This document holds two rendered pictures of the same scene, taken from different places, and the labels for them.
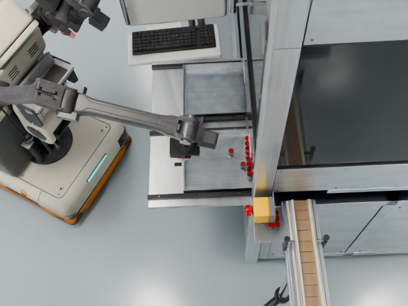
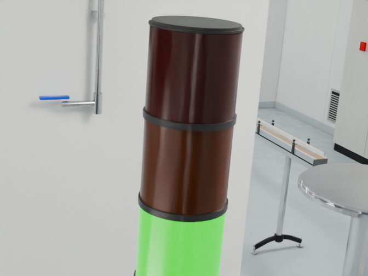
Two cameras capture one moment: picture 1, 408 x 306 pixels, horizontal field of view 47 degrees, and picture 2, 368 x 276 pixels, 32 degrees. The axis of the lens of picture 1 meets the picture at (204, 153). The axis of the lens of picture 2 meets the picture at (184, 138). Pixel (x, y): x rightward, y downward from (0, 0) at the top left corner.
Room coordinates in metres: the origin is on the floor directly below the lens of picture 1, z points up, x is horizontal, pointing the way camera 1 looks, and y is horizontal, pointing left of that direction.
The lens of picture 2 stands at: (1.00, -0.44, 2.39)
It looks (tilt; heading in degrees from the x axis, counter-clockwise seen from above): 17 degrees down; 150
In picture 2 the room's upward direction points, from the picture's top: 4 degrees clockwise
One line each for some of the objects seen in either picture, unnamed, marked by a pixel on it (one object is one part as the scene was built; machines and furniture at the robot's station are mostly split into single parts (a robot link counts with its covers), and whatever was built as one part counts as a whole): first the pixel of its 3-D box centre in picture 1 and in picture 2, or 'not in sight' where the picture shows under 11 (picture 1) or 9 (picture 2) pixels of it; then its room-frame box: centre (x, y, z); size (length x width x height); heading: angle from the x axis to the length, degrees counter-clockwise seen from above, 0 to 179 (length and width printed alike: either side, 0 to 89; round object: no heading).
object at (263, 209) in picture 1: (262, 209); not in sight; (0.56, -0.18, 1.00); 0.08 x 0.07 x 0.07; 86
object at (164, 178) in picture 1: (207, 127); not in sight; (0.99, -0.03, 0.87); 0.70 x 0.48 x 0.02; 176
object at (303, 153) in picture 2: not in sight; (210, 99); (-4.22, 2.79, 0.92); 3.60 x 0.15 x 0.16; 176
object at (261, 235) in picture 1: (272, 224); not in sight; (0.54, -0.22, 0.87); 0.14 x 0.13 x 0.02; 86
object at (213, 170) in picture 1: (226, 159); not in sight; (0.82, -0.08, 0.90); 0.34 x 0.26 x 0.04; 86
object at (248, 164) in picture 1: (248, 158); not in sight; (0.81, -0.17, 0.91); 0.18 x 0.02 x 0.05; 176
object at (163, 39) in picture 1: (173, 38); not in sight; (1.54, 0.09, 0.82); 0.40 x 0.14 x 0.02; 89
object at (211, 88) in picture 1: (222, 89); not in sight; (1.16, -0.11, 0.90); 0.34 x 0.26 x 0.04; 86
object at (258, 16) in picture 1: (258, 40); not in sight; (0.89, -0.19, 1.51); 0.43 x 0.01 x 0.59; 176
